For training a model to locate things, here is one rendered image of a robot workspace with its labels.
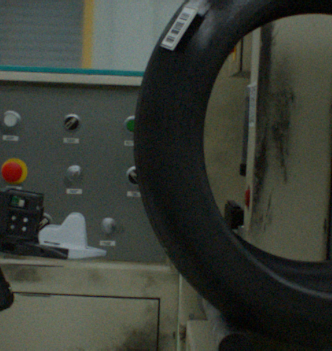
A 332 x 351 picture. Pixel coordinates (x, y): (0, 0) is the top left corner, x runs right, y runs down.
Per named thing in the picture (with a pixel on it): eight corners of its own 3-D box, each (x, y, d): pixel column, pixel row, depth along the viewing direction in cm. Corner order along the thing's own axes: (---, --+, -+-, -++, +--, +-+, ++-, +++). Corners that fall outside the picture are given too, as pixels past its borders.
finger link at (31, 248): (68, 250, 117) (1, 238, 117) (66, 261, 117) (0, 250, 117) (70, 245, 121) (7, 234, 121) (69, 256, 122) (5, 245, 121)
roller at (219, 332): (225, 282, 145) (232, 308, 145) (198, 288, 145) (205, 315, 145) (249, 330, 110) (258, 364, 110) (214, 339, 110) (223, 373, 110)
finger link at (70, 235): (110, 222, 118) (41, 210, 118) (103, 266, 118) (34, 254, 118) (111, 219, 121) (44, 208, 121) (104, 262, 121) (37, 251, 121)
